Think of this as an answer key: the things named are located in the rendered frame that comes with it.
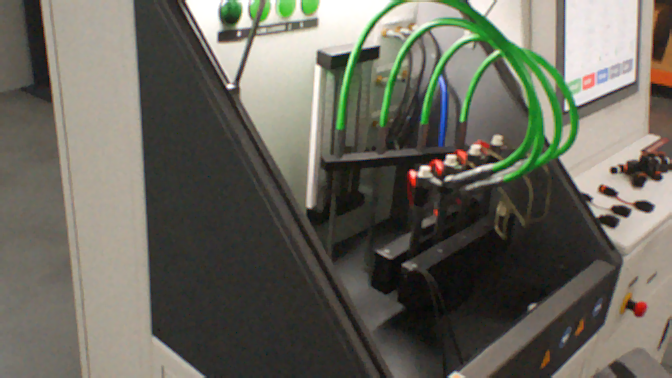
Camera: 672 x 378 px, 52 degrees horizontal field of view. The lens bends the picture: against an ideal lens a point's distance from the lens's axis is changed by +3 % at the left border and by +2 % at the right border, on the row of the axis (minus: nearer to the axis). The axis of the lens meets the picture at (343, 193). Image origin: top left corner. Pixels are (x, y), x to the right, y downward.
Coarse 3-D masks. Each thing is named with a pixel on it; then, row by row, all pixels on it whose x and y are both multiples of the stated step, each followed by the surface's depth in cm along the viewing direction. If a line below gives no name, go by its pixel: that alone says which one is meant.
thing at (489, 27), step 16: (400, 0) 110; (416, 0) 109; (432, 0) 107; (448, 0) 105; (480, 16) 102; (368, 32) 117; (496, 32) 101; (512, 48) 100; (352, 64) 121; (528, 80) 100; (528, 96) 100; (336, 128) 128; (528, 128) 102; (528, 144) 102; (512, 160) 105
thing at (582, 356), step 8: (592, 336) 139; (584, 344) 137; (592, 344) 140; (576, 352) 134; (584, 352) 137; (592, 352) 142; (568, 360) 132; (576, 360) 135; (584, 360) 140; (560, 368) 130; (568, 368) 132; (576, 368) 137; (584, 368) 142; (552, 376) 127; (560, 376) 130; (568, 376) 135; (576, 376) 139; (584, 376) 144
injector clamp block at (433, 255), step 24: (456, 216) 139; (504, 216) 141; (408, 240) 129; (432, 240) 132; (456, 240) 130; (480, 240) 133; (504, 240) 142; (384, 264) 123; (408, 264) 121; (432, 264) 122; (456, 264) 129; (480, 264) 137; (384, 288) 125; (408, 288) 121; (432, 288) 125; (456, 288) 133
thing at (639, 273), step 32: (480, 0) 141; (512, 0) 136; (544, 0) 141; (512, 32) 138; (544, 32) 143; (640, 32) 180; (640, 64) 183; (544, 96) 146; (640, 96) 186; (544, 128) 148; (608, 128) 174; (640, 128) 190; (576, 160) 162; (640, 256) 144; (640, 288) 155; (608, 320) 143; (640, 320) 168; (608, 352) 154
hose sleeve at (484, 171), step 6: (480, 168) 109; (486, 168) 108; (462, 174) 112; (468, 174) 111; (474, 174) 110; (480, 174) 109; (486, 174) 108; (492, 174) 108; (456, 180) 112; (462, 180) 112; (468, 180) 111; (474, 180) 111
